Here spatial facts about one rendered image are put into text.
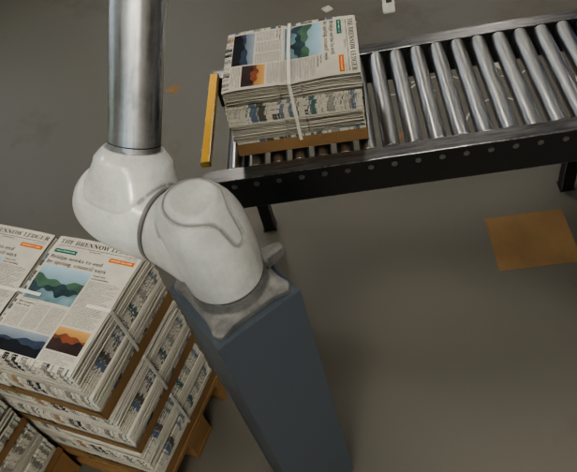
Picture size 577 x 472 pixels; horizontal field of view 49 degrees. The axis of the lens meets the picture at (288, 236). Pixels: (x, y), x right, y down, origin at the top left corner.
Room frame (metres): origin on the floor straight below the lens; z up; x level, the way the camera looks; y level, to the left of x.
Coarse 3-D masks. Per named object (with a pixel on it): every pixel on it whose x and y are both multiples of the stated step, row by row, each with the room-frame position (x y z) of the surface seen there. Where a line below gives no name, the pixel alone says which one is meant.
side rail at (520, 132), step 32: (512, 128) 1.21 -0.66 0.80; (544, 128) 1.17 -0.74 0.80; (576, 128) 1.14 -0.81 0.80; (288, 160) 1.33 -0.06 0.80; (320, 160) 1.30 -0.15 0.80; (352, 160) 1.26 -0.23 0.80; (384, 160) 1.24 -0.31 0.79; (416, 160) 1.21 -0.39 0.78; (448, 160) 1.20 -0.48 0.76; (480, 160) 1.18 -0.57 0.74; (512, 160) 1.17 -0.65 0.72; (544, 160) 1.15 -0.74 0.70; (576, 160) 1.13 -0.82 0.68; (256, 192) 1.31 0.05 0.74; (288, 192) 1.29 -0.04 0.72; (320, 192) 1.27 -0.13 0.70; (352, 192) 1.26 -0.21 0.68
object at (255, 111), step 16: (256, 32) 1.65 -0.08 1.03; (272, 32) 1.62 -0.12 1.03; (240, 48) 1.59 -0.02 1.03; (256, 48) 1.57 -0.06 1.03; (272, 48) 1.55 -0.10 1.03; (224, 64) 1.53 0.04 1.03; (240, 64) 1.51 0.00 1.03; (256, 64) 1.49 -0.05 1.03; (272, 64) 1.47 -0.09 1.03; (224, 80) 1.46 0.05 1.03; (240, 80) 1.44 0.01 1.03; (256, 80) 1.42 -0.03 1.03; (272, 80) 1.40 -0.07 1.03; (224, 96) 1.41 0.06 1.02; (240, 96) 1.40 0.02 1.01; (256, 96) 1.39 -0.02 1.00; (272, 96) 1.38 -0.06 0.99; (240, 112) 1.40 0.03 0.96; (256, 112) 1.39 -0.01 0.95; (272, 112) 1.38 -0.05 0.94; (240, 128) 1.40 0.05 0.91; (256, 128) 1.39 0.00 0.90; (272, 128) 1.38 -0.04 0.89; (240, 144) 1.40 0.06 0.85
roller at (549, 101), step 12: (516, 36) 1.60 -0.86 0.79; (528, 36) 1.59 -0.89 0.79; (516, 48) 1.56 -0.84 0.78; (528, 48) 1.52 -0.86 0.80; (528, 60) 1.47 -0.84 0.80; (528, 72) 1.43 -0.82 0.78; (540, 72) 1.39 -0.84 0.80; (540, 84) 1.35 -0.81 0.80; (540, 96) 1.31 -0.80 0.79; (552, 96) 1.28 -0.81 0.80; (552, 108) 1.24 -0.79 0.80; (552, 120) 1.20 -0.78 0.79
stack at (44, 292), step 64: (0, 256) 1.26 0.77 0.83; (64, 256) 1.19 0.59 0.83; (128, 256) 1.12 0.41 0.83; (0, 320) 1.03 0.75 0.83; (64, 320) 0.97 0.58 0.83; (128, 320) 0.99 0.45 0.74; (64, 384) 0.84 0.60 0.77; (128, 384) 0.90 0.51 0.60; (192, 384) 1.04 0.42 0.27; (64, 448) 1.03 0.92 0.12; (192, 448) 0.92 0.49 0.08
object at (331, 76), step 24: (312, 24) 1.60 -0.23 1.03; (336, 24) 1.57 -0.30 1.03; (312, 48) 1.49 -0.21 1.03; (336, 48) 1.45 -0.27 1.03; (312, 72) 1.38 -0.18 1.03; (336, 72) 1.35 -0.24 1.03; (360, 72) 1.33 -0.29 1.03; (312, 96) 1.35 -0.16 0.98; (336, 96) 1.34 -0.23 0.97; (360, 96) 1.33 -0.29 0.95; (312, 120) 1.35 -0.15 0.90; (336, 120) 1.34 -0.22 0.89; (360, 120) 1.32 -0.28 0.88
